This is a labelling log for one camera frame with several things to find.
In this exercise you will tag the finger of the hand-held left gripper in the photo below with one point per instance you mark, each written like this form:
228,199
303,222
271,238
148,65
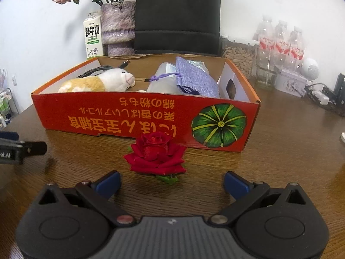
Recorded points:
35,148
8,135

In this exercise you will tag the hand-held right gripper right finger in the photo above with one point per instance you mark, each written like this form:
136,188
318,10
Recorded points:
237,185

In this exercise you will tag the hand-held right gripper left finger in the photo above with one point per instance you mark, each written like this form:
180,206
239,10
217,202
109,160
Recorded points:
107,185

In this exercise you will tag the red fabric rose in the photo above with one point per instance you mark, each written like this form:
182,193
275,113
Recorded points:
155,156

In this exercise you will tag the orange cardboard box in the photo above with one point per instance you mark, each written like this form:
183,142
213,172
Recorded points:
121,116

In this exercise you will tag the white tan plush animal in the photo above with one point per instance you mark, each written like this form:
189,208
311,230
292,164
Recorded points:
107,81

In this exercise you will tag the clear glass cup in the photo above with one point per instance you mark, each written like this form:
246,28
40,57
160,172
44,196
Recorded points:
265,79

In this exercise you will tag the small white oval object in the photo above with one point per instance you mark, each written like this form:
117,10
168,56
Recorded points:
342,137

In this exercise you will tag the translucent plastic bottle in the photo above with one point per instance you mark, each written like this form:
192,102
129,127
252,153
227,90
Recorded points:
163,82

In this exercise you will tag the white printed tin box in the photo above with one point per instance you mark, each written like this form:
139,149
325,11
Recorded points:
292,82

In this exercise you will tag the green white milk carton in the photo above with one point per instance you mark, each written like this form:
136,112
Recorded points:
93,36

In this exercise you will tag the clear seed storage container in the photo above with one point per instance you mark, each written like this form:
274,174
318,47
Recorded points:
240,56

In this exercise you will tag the white round speaker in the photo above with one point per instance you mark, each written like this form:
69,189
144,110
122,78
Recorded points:
310,68

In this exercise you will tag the red label water bottle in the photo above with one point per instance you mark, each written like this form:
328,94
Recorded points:
265,43
281,47
296,50

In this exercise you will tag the purple marbled vase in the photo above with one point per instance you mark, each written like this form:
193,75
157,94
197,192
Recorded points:
117,24

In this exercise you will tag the black paper bag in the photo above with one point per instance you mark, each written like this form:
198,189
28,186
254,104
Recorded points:
178,16

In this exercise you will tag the white wall socket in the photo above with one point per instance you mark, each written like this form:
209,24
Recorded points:
14,79

